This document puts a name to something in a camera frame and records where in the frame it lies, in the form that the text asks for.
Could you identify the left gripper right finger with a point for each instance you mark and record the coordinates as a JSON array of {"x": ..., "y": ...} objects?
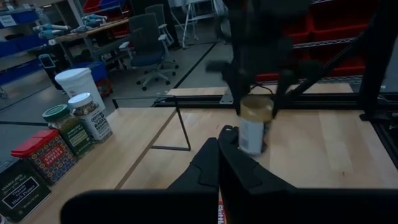
[{"x": 280, "y": 205}]

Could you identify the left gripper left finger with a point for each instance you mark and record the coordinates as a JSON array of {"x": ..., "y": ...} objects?
[{"x": 155, "y": 208}]

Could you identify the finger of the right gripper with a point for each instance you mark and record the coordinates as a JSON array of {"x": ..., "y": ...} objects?
[
  {"x": 284, "y": 90},
  {"x": 241, "y": 93}
]

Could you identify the gold lid spice jar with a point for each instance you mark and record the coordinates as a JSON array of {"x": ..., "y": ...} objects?
[{"x": 255, "y": 124}]

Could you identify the red candy packet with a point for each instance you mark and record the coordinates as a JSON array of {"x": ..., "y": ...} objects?
[{"x": 221, "y": 214}]

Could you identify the white lid seasoning jar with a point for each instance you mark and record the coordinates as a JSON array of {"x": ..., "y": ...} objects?
[{"x": 91, "y": 118}]

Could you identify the green lid spice jar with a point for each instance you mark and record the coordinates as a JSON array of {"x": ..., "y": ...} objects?
[{"x": 71, "y": 133}]

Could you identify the red lid paprika tin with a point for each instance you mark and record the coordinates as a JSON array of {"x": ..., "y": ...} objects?
[{"x": 46, "y": 155}]

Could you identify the black pepper tin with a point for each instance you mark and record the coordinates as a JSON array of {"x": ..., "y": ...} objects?
[{"x": 21, "y": 193}]

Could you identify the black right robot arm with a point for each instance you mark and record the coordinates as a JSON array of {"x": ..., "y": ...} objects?
[{"x": 264, "y": 18}]

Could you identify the grey office chair blue seat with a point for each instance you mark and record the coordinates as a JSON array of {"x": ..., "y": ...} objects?
[{"x": 149, "y": 46}]

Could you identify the blue floor bin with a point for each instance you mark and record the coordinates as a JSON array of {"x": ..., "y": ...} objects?
[{"x": 98, "y": 70}]

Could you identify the white bucket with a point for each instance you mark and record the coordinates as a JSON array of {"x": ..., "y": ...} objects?
[{"x": 77, "y": 82}]

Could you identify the small tablet screen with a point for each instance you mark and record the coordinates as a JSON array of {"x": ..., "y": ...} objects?
[{"x": 47, "y": 61}]

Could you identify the black aluminium table frame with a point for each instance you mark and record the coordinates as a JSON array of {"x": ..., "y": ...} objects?
[{"x": 379, "y": 62}]

